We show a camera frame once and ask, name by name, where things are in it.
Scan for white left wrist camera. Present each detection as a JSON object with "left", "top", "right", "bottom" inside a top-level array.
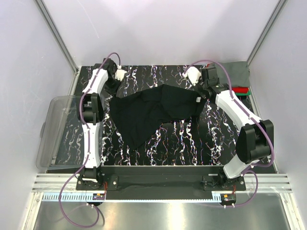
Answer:
[{"left": 115, "top": 69, "right": 128, "bottom": 81}]

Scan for white slotted cable duct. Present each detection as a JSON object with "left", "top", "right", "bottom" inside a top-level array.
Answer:
[{"left": 42, "top": 193, "right": 106, "bottom": 202}]

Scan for aluminium corner post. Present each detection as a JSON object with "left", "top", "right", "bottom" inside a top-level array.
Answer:
[
  {"left": 247, "top": 0, "right": 288, "bottom": 66},
  {"left": 33, "top": 0, "right": 81, "bottom": 75}
]

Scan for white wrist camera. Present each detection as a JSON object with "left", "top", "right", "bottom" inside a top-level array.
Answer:
[
  {"left": 183, "top": 67, "right": 201, "bottom": 86},
  {"left": 115, "top": 69, "right": 128, "bottom": 81}
]

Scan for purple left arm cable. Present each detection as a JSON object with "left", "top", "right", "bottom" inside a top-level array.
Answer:
[{"left": 58, "top": 52, "right": 121, "bottom": 227}]

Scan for left aluminium corner post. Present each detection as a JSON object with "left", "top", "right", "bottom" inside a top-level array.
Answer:
[{"left": 33, "top": 0, "right": 81, "bottom": 75}]

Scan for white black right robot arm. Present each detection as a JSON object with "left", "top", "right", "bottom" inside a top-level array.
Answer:
[{"left": 187, "top": 66, "right": 275, "bottom": 189}]

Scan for clear plastic bin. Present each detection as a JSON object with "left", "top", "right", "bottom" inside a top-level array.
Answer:
[{"left": 36, "top": 95, "right": 84, "bottom": 170}]

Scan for folded red t shirt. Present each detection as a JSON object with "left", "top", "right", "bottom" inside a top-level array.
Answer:
[{"left": 205, "top": 63, "right": 250, "bottom": 94}]

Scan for right aluminium corner post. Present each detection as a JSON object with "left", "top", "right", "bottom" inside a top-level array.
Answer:
[{"left": 247, "top": 0, "right": 288, "bottom": 66}]

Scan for folded green t shirt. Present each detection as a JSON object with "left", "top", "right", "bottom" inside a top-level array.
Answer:
[{"left": 236, "top": 91, "right": 251, "bottom": 96}]

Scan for aluminium frame rail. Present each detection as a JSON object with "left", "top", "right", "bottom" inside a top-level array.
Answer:
[{"left": 32, "top": 173, "right": 292, "bottom": 193}]

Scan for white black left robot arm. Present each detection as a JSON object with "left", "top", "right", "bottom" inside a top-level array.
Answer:
[{"left": 77, "top": 57, "right": 118, "bottom": 189}]

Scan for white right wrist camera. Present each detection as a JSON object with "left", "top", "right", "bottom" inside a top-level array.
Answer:
[{"left": 183, "top": 67, "right": 201, "bottom": 86}]

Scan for black marble pattern mat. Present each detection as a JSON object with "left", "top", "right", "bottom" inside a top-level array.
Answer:
[{"left": 47, "top": 65, "right": 272, "bottom": 171}]

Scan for black t shirt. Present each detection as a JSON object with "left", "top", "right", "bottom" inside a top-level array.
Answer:
[{"left": 109, "top": 83, "right": 207, "bottom": 150}]

